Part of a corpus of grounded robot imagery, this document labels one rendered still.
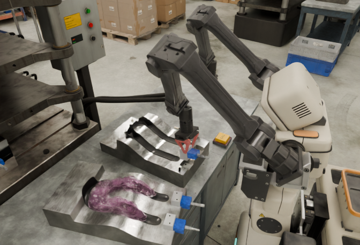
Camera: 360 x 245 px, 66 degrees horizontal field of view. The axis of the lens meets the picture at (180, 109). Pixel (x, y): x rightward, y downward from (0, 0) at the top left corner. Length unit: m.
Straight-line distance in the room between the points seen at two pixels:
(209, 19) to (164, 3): 4.65
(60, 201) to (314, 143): 0.93
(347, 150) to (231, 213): 1.37
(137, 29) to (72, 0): 3.44
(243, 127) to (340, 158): 2.19
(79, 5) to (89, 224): 1.14
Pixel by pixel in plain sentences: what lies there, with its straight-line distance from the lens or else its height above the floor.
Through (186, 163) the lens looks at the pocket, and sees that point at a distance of 1.32.
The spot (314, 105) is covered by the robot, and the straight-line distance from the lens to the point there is 0.93.
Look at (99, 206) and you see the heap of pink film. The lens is 1.17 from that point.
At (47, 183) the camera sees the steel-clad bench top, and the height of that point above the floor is 0.80.
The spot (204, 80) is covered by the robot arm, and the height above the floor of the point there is 1.46.
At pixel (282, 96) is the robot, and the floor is 1.35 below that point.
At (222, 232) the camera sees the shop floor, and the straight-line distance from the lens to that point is 2.13.
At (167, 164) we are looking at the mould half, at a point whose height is 0.89.
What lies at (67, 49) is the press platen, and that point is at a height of 1.28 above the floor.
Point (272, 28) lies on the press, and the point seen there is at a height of 0.30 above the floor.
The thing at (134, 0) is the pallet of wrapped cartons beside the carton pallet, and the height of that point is 0.74.
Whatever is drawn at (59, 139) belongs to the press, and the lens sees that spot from 1.71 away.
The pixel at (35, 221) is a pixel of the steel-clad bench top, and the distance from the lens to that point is 1.34.
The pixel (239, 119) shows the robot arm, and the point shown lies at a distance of 0.79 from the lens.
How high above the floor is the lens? 1.79
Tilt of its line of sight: 34 degrees down
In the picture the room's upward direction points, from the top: 1 degrees counter-clockwise
